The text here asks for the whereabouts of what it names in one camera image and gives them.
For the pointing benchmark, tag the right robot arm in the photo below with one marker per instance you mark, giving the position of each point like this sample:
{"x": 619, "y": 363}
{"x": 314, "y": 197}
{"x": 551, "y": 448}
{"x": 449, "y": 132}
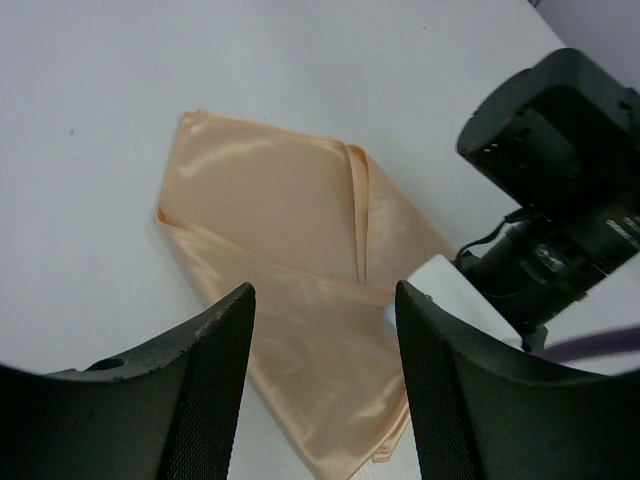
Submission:
{"x": 562, "y": 140}

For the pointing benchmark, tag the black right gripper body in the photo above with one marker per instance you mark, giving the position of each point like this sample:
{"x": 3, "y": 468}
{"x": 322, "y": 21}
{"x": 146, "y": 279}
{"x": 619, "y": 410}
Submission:
{"x": 528, "y": 269}

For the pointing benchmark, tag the peach cloth napkin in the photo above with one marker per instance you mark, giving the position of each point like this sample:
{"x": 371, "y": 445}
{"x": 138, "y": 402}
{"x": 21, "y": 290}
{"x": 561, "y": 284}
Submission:
{"x": 324, "y": 235}

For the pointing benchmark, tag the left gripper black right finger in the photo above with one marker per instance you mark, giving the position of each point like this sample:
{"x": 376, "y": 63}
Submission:
{"x": 481, "y": 409}

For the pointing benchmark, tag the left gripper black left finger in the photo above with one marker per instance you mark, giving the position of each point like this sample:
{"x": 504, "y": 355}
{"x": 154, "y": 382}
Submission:
{"x": 166, "y": 409}

